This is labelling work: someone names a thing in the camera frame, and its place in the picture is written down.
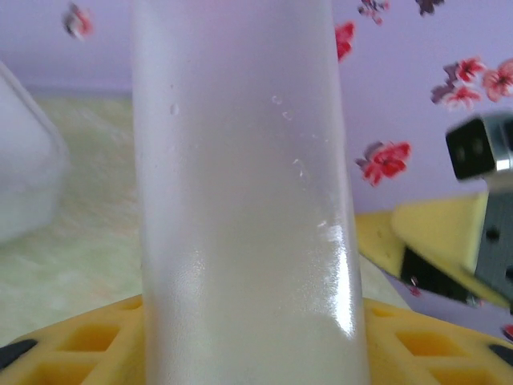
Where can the frosted white plastic bottle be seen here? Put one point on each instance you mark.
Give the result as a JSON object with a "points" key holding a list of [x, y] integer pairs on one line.
{"points": [[240, 200]]}

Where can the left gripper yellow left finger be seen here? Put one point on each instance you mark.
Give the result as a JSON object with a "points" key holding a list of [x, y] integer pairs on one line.
{"points": [[48, 361]]}

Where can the white square lidded box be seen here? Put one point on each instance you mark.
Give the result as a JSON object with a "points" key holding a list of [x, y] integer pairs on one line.
{"points": [[24, 160]]}

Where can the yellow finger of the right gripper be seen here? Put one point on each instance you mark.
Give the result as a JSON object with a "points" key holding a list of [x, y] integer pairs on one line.
{"points": [[441, 224], [376, 236]]}

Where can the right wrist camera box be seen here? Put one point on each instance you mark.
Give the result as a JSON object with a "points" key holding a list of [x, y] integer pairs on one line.
{"points": [[477, 148]]}

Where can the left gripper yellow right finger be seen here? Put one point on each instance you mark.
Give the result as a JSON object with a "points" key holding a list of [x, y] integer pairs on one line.
{"points": [[441, 361]]}

